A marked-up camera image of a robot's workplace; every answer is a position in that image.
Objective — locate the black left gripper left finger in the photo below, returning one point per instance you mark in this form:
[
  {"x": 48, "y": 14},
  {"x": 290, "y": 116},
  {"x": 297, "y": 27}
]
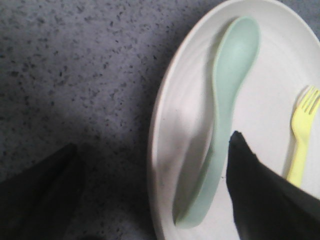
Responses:
[{"x": 38, "y": 203}]

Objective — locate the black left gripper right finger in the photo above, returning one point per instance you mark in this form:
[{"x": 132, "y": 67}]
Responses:
[{"x": 265, "y": 205}]

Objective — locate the yellow plastic fork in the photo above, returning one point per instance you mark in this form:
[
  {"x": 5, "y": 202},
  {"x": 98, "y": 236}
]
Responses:
[{"x": 301, "y": 125}]

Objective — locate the beige round plate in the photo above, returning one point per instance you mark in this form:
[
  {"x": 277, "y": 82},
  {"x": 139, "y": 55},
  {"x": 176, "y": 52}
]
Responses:
[{"x": 180, "y": 130}]

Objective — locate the mint green plastic spoon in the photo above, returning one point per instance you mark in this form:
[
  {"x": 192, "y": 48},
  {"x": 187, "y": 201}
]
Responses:
[{"x": 235, "y": 56}]

